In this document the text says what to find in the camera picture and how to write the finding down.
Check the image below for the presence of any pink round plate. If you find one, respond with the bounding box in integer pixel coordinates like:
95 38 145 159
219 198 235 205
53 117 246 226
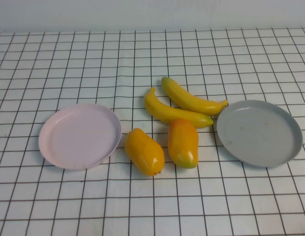
38 103 123 171

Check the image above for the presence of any yellow plastic banana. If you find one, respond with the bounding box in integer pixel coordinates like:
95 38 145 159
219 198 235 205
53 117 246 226
161 76 229 116
144 87 214 129

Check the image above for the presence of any orange mango green tip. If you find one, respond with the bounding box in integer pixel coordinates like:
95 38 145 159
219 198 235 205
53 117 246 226
167 118 199 169

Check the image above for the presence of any plain orange mango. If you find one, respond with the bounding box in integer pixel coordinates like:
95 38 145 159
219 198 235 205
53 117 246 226
124 127 165 177

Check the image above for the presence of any grey round plate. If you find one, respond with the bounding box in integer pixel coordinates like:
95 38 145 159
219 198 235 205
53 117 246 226
216 99 304 169

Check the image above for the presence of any white checked tablecloth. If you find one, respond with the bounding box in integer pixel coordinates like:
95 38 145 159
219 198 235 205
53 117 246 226
0 27 305 236

